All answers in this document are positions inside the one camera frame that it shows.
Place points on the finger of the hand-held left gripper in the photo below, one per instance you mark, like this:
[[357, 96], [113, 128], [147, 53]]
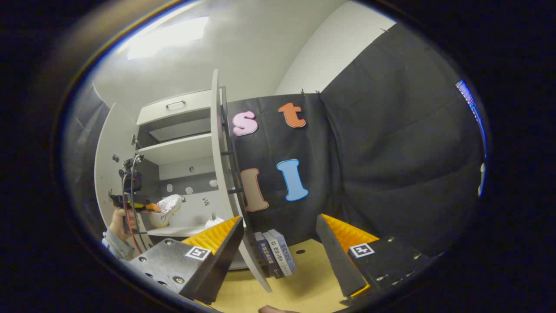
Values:
[[145, 206]]

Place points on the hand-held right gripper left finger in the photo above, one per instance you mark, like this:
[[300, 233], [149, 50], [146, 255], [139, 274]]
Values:
[[221, 261]]

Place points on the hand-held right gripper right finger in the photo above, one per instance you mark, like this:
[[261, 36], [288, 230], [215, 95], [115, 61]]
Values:
[[336, 256]]

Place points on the white cabinet door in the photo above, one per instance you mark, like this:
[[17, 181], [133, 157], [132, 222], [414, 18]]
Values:
[[219, 174], [106, 174]]

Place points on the white shoe cabinet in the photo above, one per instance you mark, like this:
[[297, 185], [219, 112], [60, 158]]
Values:
[[182, 150]]

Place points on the white cabinet drawer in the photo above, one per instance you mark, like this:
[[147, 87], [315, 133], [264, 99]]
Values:
[[173, 108]]

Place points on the dark blue book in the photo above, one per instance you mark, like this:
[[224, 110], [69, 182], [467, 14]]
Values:
[[263, 254]]

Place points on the grey blue book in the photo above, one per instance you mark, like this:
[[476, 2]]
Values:
[[286, 250]]

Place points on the black backdrop cloth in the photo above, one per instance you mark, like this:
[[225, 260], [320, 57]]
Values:
[[391, 152], [82, 152]]

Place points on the white spine book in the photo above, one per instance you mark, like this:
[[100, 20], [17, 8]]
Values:
[[278, 256]]

